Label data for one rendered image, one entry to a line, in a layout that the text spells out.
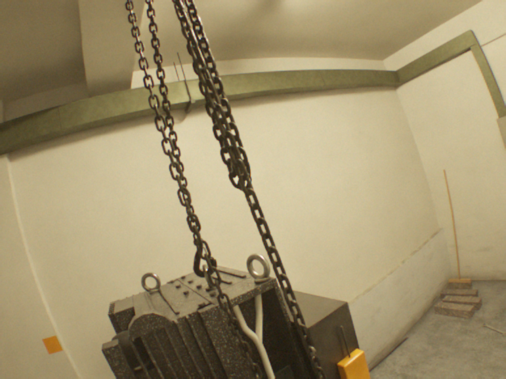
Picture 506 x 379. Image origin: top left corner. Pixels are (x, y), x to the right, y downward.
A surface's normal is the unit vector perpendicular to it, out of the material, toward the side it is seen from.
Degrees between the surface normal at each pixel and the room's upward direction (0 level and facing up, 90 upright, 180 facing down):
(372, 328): 90
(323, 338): 90
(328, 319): 90
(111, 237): 90
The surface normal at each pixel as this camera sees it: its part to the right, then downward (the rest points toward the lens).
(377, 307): 0.43, -0.17
